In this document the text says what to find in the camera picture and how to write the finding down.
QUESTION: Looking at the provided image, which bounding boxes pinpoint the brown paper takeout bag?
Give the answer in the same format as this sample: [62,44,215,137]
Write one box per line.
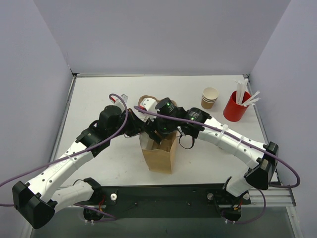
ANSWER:
[139,132,178,174]

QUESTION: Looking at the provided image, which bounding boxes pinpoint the pulp cup carrier tray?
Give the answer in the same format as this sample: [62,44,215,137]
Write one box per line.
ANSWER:
[152,139,173,152]

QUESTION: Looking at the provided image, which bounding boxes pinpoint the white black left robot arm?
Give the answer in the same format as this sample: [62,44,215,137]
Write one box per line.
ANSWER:
[12,105,144,229]

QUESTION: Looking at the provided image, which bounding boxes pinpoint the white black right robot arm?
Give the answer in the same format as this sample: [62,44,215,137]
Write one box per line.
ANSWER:
[138,97,278,197]

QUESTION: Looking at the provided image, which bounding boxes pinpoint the lower pulp cup carrier stack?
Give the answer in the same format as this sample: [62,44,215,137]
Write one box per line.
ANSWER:
[134,95,177,112]

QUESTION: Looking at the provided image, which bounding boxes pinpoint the stacked kraft paper cups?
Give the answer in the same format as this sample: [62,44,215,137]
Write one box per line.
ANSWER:
[201,87,219,109]

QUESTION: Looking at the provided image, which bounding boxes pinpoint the red cylindrical straw holder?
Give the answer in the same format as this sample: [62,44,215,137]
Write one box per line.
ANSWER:
[223,91,249,122]

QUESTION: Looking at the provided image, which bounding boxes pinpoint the white wrapped straws bundle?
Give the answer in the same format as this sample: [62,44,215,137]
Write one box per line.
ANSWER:
[234,78,260,108]

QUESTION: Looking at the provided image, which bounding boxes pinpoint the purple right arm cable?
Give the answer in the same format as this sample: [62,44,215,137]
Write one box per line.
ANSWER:
[133,105,301,225]

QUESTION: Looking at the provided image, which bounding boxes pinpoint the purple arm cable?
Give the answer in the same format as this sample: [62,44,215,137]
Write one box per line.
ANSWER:
[133,105,301,225]
[0,93,129,223]

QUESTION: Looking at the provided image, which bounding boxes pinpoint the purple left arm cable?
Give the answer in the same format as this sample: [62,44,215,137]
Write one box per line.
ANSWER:
[0,93,129,223]

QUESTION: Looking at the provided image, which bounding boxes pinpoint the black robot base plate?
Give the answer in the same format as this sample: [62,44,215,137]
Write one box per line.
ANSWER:
[81,183,251,219]

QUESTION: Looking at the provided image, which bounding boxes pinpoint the aluminium front frame rail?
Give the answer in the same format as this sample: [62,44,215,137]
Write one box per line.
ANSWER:
[29,185,297,209]

